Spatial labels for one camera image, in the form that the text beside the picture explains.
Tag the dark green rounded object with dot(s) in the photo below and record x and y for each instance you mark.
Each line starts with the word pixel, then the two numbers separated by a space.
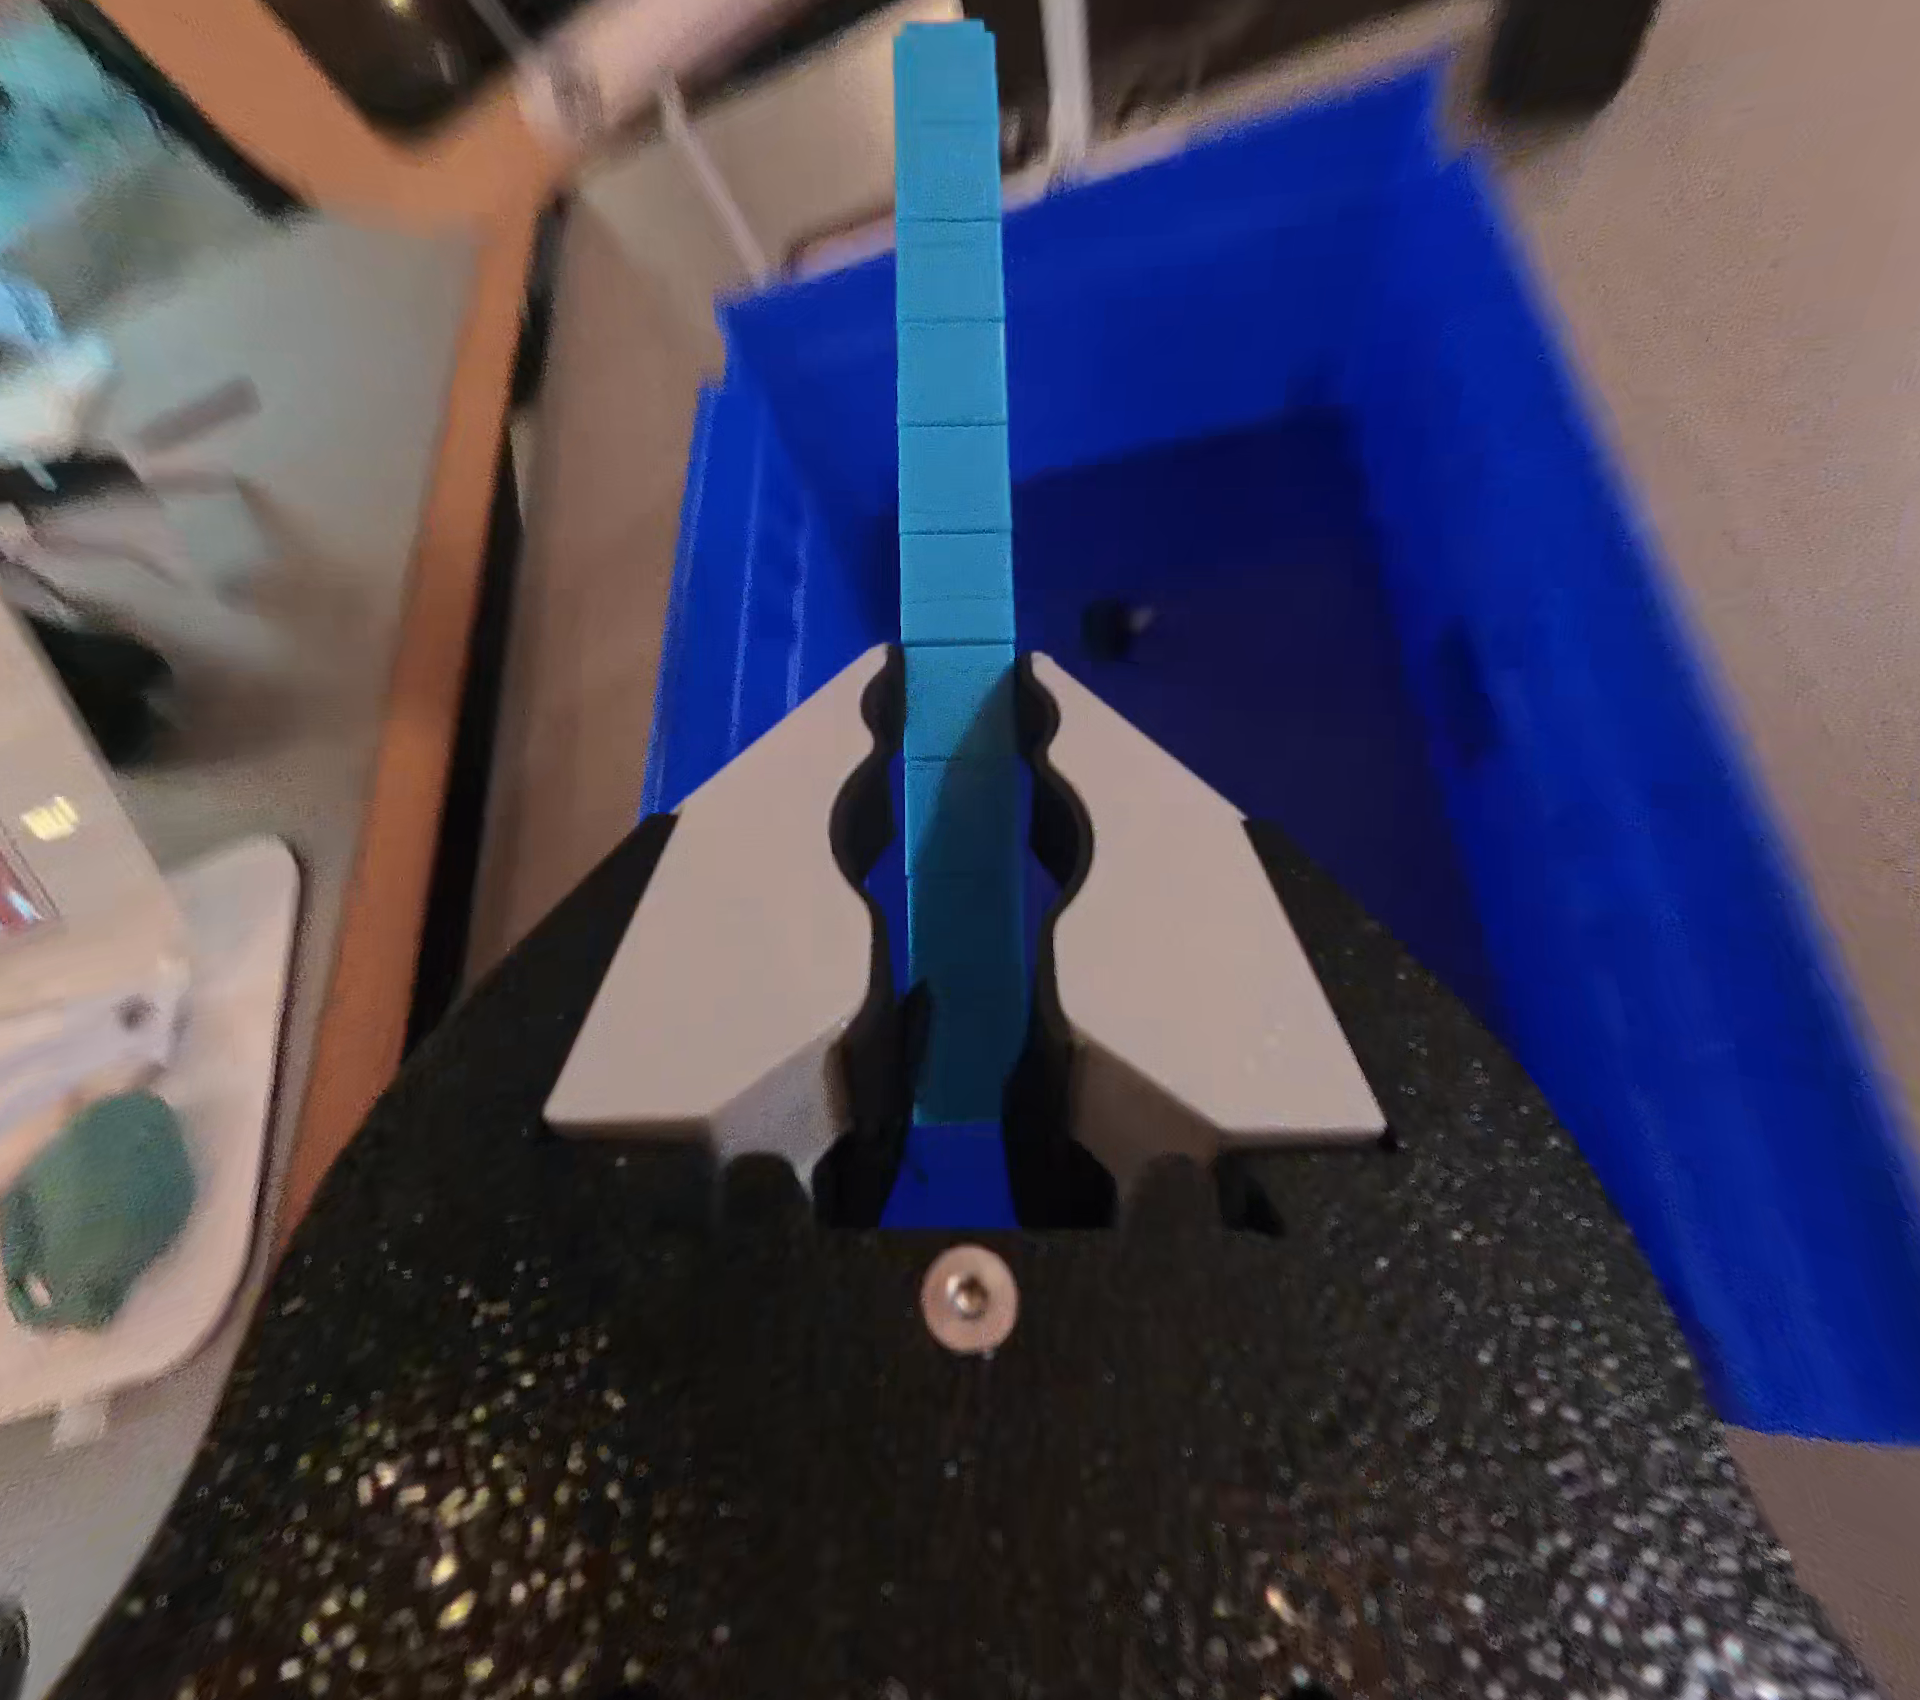
pixel 96 1205

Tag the light blue cube bar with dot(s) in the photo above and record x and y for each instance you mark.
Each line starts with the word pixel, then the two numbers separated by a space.
pixel 953 380

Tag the large blue plastic bin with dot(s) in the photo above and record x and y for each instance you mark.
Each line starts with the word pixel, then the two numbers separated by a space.
pixel 1574 680

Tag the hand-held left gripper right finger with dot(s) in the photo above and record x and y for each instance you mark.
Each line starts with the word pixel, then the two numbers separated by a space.
pixel 1200 980

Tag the wood-framed panel on stand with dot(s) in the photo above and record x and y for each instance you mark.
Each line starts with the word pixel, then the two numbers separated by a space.
pixel 196 6

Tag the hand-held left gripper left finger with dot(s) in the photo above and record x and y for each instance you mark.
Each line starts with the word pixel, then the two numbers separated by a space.
pixel 720 980

